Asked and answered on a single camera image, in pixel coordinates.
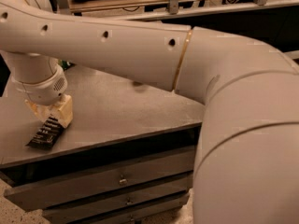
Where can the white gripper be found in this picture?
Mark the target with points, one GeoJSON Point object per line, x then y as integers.
{"type": "Point", "coordinates": [43, 90]}

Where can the black rxbar chocolate bar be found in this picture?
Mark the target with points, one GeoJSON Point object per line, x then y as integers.
{"type": "Point", "coordinates": [47, 135]}

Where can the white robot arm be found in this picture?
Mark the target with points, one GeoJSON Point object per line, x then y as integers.
{"type": "Point", "coordinates": [246, 169]}

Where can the green chip bag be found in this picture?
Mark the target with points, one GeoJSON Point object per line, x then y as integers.
{"type": "Point", "coordinates": [65, 65]}

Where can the top grey drawer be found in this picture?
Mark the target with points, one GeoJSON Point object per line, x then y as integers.
{"type": "Point", "coordinates": [86, 183]}

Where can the grey drawer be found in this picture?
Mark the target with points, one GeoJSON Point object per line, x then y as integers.
{"type": "Point", "coordinates": [128, 215]}
{"type": "Point", "coordinates": [86, 183]}
{"type": "Point", "coordinates": [115, 200]}

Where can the grey drawer cabinet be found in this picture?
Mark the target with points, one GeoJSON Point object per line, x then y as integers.
{"type": "Point", "coordinates": [114, 120]}

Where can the bottom grey drawer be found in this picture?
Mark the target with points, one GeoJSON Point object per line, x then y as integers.
{"type": "Point", "coordinates": [128, 215]}

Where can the middle grey drawer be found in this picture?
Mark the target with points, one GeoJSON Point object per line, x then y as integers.
{"type": "Point", "coordinates": [115, 200]}

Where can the grey metal railing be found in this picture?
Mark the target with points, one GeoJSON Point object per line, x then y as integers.
{"type": "Point", "coordinates": [187, 2]}

